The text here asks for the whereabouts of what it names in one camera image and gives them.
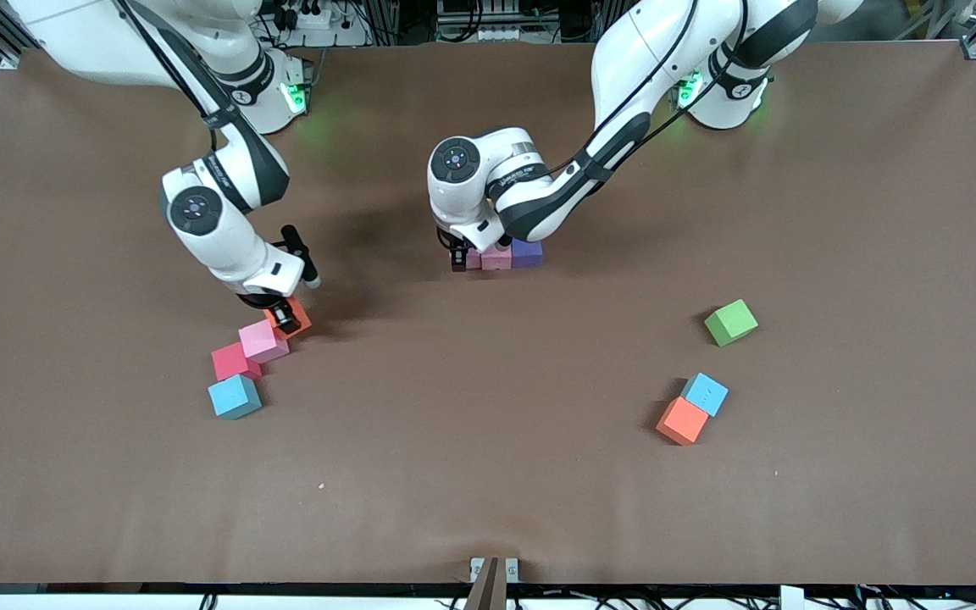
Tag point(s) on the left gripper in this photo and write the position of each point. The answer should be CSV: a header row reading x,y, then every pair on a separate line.
x,y
457,252

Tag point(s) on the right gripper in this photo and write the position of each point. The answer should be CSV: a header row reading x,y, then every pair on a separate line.
x,y
271,305

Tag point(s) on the orange foam cube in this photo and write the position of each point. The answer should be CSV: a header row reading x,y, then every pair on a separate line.
x,y
681,421
299,318

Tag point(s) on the pink foam cube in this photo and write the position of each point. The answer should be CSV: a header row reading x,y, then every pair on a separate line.
x,y
263,341
474,259
496,257

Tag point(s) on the purple foam cube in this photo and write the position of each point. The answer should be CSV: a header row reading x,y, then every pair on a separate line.
x,y
527,252

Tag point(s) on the blue foam cube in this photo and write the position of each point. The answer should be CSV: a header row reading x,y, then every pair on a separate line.
x,y
705,394
234,396

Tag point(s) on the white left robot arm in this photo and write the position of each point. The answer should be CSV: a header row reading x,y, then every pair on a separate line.
x,y
640,51

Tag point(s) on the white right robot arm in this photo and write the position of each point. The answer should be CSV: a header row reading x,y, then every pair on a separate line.
x,y
217,246

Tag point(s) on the red foam cube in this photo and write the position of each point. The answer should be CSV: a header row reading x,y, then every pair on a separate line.
x,y
232,362

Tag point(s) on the brown table cover sheet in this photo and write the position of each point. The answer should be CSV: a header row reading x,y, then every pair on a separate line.
x,y
488,491

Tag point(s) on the white power strip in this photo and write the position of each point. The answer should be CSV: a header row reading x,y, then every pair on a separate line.
x,y
318,21

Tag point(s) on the green foam cube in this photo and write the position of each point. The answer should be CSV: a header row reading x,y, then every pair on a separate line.
x,y
730,322

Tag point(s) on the small white box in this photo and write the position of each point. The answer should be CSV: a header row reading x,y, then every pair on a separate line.
x,y
791,597

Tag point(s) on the metal table edge bracket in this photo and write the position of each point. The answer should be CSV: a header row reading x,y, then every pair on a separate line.
x,y
494,576

